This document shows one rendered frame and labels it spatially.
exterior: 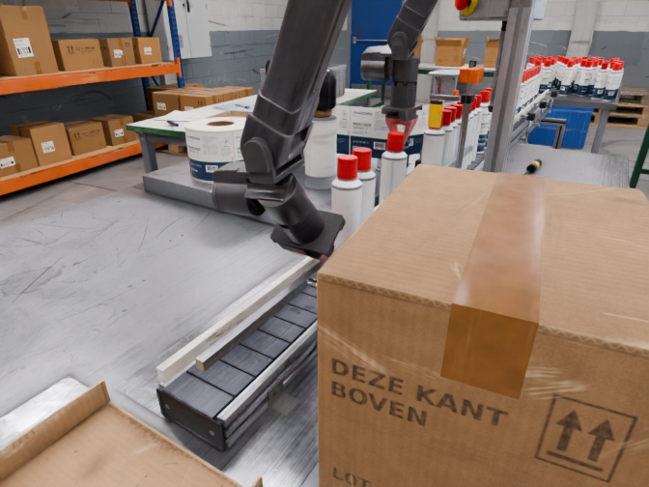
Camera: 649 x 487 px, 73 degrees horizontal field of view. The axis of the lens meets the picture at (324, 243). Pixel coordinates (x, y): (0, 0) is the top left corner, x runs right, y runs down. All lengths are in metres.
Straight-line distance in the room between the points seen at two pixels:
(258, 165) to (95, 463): 0.38
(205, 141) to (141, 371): 0.71
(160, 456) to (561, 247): 0.47
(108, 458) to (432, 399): 0.40
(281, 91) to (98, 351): 0.48
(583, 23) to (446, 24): 2.10
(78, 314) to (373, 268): 0.64
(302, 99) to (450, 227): 0.22
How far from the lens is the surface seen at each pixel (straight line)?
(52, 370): 0.77
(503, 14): 1.11
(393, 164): 0.89
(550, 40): 8.59
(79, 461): 0.62
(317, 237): 0.63
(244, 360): 0.61
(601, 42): 8.62
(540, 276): 0.34
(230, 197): 0.60
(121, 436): 0.62
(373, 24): 9.09
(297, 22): 0.49
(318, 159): 1.16
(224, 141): 1.24
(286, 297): 0.58
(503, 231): 0.40
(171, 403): 0.60
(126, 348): 0.76
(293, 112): 0.51
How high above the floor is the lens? 1.28
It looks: 26 degrees down
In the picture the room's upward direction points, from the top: straight up
